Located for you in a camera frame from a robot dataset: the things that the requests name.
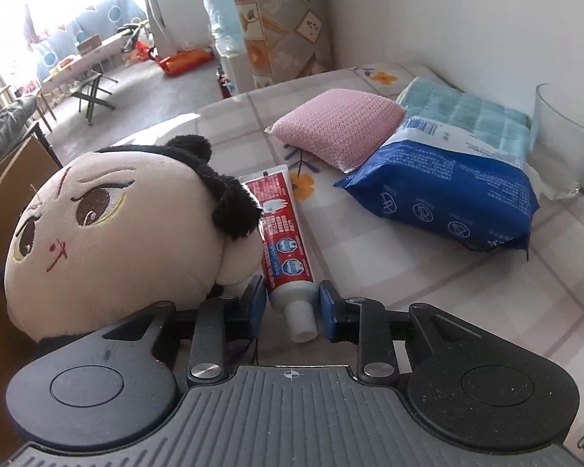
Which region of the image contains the blue-covered sofa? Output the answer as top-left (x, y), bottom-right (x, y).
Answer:
top-left (28, 0), bottom-right (148, 83)

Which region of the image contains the clear glass cup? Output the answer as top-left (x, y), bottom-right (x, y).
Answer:
top-left (528, 83), bottom-right (584, 200)

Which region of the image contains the cardboard box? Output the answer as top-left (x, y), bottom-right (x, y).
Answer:
top-left (0, 121), bottom-right (63, 342)

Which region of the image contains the plush doll head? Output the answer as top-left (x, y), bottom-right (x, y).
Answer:
top-left (2, 135), bottom-right (264, 351)

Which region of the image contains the teal folded towel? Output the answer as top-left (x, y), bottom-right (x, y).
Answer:
top-left (394, 76), bottom-right (535, 167)

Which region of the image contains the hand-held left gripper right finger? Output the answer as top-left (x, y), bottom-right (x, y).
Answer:
top-left (318, 279), bottom-right (504, 386)

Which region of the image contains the pink sponge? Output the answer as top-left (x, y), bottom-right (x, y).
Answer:
top-left (264, 88), bottom-right (405, 174)

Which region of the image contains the folding table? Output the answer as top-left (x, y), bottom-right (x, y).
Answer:
top-left (38, 34), bottom-right (123, 126)

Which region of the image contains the blue wet wipes packet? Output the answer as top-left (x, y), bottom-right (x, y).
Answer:
top-left (333, 115), bottom-right (542, 260)

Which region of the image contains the red plastic bag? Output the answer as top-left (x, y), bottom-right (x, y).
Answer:
top-left (157, 49), bottom-right (216, 77)

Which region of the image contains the blue plastic-wrapped bundle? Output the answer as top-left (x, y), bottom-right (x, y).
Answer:
top-left (193, 0), bottom-right (247, 57)

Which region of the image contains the red white toothpaste tube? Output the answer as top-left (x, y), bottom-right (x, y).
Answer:
top-left (238, 165), bottom-right (320, 344)

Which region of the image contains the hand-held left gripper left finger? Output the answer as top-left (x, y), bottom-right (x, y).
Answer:
top-left (101, 275), bottom-right (268, 386)

